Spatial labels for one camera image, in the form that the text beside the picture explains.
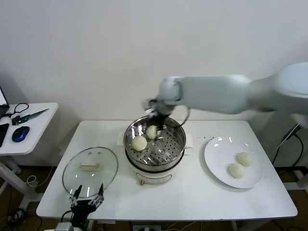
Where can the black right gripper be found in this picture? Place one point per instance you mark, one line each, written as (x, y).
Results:
(160, 114)

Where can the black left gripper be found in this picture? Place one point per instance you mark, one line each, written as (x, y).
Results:
(80, 210)

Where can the white steamed baozi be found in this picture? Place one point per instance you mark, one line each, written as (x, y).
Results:
(236, 170)
(139, 143)
(151, 132)
(245, 158)

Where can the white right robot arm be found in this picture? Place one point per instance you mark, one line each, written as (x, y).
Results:
(216, 93)

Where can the stainless steel steamer basket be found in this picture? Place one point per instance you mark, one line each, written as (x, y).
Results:
(173, 142)

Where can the white electric cooker base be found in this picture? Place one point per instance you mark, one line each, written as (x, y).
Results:
(154, 176)

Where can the white power strip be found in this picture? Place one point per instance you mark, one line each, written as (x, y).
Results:
(146, 227)

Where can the white round plate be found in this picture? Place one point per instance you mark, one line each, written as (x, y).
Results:
(216, 158)

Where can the white side table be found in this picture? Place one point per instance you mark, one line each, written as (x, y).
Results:
(41, 134)

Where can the blue computer mouse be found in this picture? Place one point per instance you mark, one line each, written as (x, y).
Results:
(20, 133)

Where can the black smartphone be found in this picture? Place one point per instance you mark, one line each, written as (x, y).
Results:
(3, 134)

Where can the laptop computer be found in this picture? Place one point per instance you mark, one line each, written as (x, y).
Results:
(3, 101)

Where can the dark inline adapter box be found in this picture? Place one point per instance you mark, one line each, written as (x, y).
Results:
(291, 132)

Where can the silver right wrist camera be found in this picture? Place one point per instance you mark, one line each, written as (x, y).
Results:
(149, 106)

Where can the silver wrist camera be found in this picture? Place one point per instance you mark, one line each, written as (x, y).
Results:
(64, 226)
(149, 106)

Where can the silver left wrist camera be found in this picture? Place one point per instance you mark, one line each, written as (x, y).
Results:
(64, 226)

